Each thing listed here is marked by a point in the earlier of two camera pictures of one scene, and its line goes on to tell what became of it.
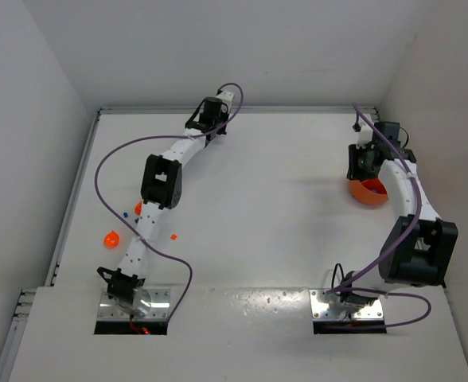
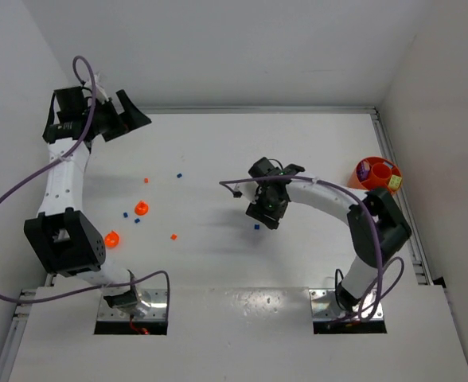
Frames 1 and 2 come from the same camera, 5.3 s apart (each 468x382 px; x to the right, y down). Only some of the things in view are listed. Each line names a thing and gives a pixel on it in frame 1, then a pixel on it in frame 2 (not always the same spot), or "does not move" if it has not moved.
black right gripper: x=362 y=166 to x=263 y=213
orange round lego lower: x=111 y=239 does not move
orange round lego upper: x=138 y=208 does not move
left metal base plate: x=160 y=308 does not move
